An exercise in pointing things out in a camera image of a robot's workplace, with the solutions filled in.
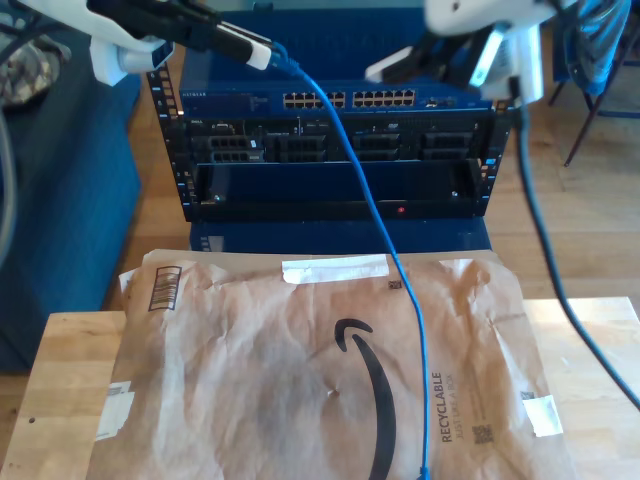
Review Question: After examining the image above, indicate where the blue network switch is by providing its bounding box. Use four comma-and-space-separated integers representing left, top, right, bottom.
178, 9, 499, 117

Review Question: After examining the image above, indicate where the black rack server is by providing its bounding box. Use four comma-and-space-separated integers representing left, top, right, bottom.
182, 115, 494, 164

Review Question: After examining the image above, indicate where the blue sofa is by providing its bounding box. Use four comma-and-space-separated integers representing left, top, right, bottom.
0, 0, 143, 375

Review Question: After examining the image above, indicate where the black server rack frame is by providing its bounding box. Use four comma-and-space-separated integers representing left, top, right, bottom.
146, 67, 526, 225

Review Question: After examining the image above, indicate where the black rack shelf tray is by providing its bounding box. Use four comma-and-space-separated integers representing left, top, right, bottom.
192, 158, 486, 221

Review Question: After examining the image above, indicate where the camouflage cloth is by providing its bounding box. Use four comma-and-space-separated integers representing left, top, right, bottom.
0, 29, 72, 109

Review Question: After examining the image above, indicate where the long white tape strip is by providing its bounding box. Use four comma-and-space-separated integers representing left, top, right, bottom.
280, 253, 390, 286

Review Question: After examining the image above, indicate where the blue network cable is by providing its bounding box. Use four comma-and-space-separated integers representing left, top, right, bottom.
268, 41, 434, 480

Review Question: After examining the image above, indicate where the short white tape piece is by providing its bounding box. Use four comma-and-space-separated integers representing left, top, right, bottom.
519, 392, 564, 439

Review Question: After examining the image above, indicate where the brown paper mailer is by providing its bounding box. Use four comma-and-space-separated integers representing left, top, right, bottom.
88, 248, 576, 480

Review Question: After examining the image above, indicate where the blue denim jacket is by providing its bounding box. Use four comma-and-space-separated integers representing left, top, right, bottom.
559, 0, 634, 97

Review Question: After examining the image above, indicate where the dark metal chair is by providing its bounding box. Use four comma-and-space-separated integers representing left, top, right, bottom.
547, 0, 640, 169

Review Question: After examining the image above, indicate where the white printed label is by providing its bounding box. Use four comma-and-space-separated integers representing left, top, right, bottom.
94, 381, 136, 444

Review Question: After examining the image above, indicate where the thick grey cable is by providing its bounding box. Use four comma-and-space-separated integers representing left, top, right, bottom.
0, 112, 19, 269

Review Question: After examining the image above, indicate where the blue flat metal box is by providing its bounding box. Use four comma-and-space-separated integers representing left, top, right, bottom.
188, 219, 492, 255

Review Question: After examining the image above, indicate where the long black camera cable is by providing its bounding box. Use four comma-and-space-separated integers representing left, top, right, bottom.
508, 74, 640, 409

